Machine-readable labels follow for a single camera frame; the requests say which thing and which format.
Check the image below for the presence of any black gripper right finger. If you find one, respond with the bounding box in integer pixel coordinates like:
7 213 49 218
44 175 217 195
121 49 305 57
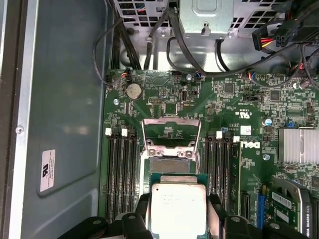
206 194 305 239

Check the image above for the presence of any short black expansion slot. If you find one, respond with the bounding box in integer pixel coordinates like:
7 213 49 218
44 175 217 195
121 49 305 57
240 190 252 221

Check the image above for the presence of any silver coin battery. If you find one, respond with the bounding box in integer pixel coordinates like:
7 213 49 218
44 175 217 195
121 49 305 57
125 83 143 101

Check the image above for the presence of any black flat cable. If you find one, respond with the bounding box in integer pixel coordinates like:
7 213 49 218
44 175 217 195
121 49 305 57
167 4 319 78

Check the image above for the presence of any black power connector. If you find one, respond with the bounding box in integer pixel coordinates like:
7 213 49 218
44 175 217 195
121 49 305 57
251 22 289 55

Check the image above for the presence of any thick black cable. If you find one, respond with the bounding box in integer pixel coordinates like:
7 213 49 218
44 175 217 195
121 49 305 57
111 14 143 71

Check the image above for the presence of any green motherboard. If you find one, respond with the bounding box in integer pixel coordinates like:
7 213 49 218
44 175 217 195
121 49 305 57
98 68 319 239

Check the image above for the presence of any black RAM slot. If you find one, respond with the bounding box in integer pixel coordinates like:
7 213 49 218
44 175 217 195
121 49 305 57
130 134 140 212
203 134 214 197
105 128 116 221
114 134 123 220
121 128 132 215
213 130 223 212
222 135 231 216

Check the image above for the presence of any white case wall label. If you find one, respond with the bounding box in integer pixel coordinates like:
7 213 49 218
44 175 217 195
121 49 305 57
39 148 56 193

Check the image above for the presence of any perforated metal drive cage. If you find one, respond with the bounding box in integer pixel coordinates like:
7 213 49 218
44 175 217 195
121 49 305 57
113 0 286 42

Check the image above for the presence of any thin grey fan wire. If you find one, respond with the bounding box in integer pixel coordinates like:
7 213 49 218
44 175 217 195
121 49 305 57
93 17 125 87

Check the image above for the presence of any silver-topped CPU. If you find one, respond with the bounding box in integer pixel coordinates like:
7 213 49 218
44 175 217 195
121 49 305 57
149 172 209 239

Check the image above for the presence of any open PC case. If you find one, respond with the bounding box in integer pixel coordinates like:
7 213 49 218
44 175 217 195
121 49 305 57
0 0 319 239

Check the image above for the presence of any silver finned chipset heatsink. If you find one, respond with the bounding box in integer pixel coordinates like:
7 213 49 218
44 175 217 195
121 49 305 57
278 128 319 165

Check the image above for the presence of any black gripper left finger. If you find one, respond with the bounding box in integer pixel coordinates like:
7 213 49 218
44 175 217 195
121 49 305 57
59 193 153 239

